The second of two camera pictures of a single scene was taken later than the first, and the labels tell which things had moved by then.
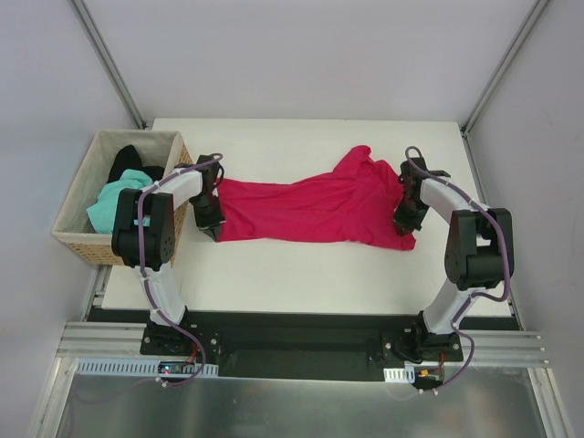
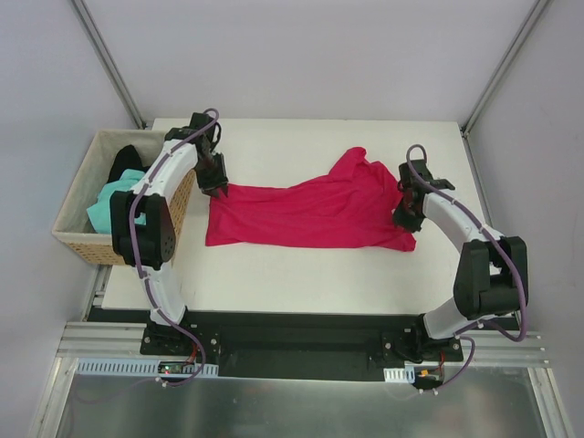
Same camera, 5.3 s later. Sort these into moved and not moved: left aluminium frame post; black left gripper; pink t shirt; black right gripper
Moved: black left gripper
Not moved: left aluminium frame post; pink t shirt; black right gripper
